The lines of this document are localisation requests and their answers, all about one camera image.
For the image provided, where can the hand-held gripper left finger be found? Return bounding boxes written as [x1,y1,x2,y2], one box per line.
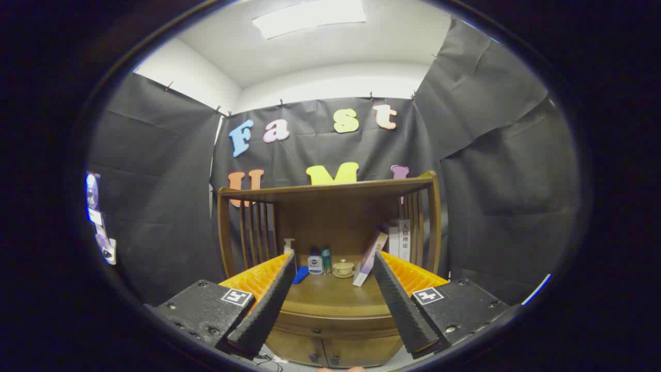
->
[145,252,297,361]

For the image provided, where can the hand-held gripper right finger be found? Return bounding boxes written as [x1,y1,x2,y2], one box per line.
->
[372,251,512,360]

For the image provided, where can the wooden drawer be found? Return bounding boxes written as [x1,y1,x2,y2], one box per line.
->
[274,310,401,339]

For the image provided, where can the wooden cabinet door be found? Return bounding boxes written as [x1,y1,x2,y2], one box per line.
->
[326,338,403,368]
[266,331,327,367]

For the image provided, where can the wooden countertop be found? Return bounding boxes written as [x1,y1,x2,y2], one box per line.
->
[274,254,401,317]

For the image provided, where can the wooden cabinet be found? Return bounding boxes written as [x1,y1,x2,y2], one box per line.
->
[217,170,444,368]

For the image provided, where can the leaning purple white book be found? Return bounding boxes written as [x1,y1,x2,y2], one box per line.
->
[353,231,389,287]

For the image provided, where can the white book black spine print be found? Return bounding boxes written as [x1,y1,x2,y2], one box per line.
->
[398,220,412,263]

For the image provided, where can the black backdrop cloth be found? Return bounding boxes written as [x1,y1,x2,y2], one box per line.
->
[85,18,581,305]

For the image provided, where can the ceiling light panel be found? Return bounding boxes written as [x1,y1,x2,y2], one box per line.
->
[252,0,367,40]

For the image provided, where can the floor cables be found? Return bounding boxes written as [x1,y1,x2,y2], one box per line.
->
[253,351,285,372]

